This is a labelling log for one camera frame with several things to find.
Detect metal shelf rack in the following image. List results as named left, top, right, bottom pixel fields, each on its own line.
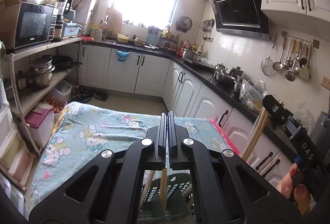
left=8, top=37, right=83, bottom=152

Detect clear plastic bag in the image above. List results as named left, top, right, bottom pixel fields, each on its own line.
left=292, top=100, right=316, bottom=132

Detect hanging wire strainer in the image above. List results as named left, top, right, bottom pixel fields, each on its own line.
left=261, top=33, right=277, bottom=76

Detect sleeved chopstick pair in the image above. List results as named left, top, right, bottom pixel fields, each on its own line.
left=140, top=170, right=156, bottom=211
left=241, top=107, right=270, bottom=162
left=160, top=168, right=169, bottom=217

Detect grey storage box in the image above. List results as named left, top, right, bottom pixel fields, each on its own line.
left=62, top=21, right=83, bottom=39

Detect steel bowl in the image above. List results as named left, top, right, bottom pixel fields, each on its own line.
left=214, top=70, right=236, bottom=84

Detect small round wall fan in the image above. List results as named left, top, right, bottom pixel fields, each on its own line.
left=176, top=16, right=193, bottom=33

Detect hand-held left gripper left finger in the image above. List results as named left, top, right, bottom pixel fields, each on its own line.
left=29, top=112, right=169, bottom=224

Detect pink lidded storage box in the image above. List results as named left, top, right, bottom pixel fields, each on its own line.
left=24, top=107, right=56, bottom=147

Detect steel stock pot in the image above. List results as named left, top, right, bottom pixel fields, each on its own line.
left=182, top=48, right=200, bottom=60

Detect wall utensil rail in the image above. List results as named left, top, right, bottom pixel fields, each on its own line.
left=281, top=31, right=320, bottom=49

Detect cluster of condiment bottles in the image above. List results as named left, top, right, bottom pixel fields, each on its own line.
left=177, top=39, right=204, bottom=55

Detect stacked stainless steel pots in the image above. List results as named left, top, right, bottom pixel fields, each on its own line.
left=29, top=56, right=56, bottom=88

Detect grey rice cooker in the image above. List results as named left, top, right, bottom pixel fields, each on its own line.
left=311, top=110, right=330, bottom=139

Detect black countertop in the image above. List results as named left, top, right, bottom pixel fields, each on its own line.
left=81, top=38, right=297, bottom=142

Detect black frying pan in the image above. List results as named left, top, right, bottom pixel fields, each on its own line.
left=52, top=55, right=83, bottom=70

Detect cartoon print bedsheet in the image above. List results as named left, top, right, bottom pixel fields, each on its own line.
left=27, top=101, right=227, bottom=217

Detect row of hanging kitchen utensils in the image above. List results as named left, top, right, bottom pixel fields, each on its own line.
left=273, top=34, right=312, bottom=82

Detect teal knife rack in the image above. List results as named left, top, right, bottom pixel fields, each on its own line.
left=147, top=26, right=163, bottom=46

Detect green plastic utensil holder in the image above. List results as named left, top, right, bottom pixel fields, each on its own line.
left=138, top=172, right=198, bottom=224

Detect microwave oven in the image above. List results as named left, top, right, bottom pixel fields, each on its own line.
left=0, top=1, right=58, bottom=50

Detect green topped plastic drawer tower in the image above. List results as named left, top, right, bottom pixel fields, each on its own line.
left=0, top=79, right=35, bottom=188

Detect black range hood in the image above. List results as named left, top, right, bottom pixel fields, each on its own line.
left=200, top=0, right=271, bottom=41

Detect black slipper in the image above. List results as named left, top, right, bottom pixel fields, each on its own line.
left=89, top=90, right=109, bottom=103

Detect white base cabinets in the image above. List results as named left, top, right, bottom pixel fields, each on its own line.
left=80, top=43, right=297, bottom=183

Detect wooden cutting board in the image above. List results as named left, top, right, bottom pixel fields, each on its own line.
left=106, top=7, right=123, bottom=33

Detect box of eggs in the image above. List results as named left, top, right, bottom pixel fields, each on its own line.
left=40, top=95, right=65, bottom=114

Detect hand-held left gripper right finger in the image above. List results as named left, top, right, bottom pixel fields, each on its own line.
left=168, top=110, right=302, bottom=224

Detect person's right hand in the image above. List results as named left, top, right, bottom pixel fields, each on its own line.
left=276, top=163, right=316, bottom=217

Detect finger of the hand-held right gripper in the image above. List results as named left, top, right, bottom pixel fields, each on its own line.
left=262, top=95, right=293, bottom=134

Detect blue hanging bin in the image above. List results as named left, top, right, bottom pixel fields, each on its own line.
left=115, top=49, right=131, bottom=62

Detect blender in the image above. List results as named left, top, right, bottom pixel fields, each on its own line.
left=53, top=0, right=74, bottom=41

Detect plastic bag with food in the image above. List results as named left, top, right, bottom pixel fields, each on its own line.
left=239, top=79, right=271, bottom=111

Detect small cluster of hanging ladles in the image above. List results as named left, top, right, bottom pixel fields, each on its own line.
left=202, top=19, right=215, bottom=41

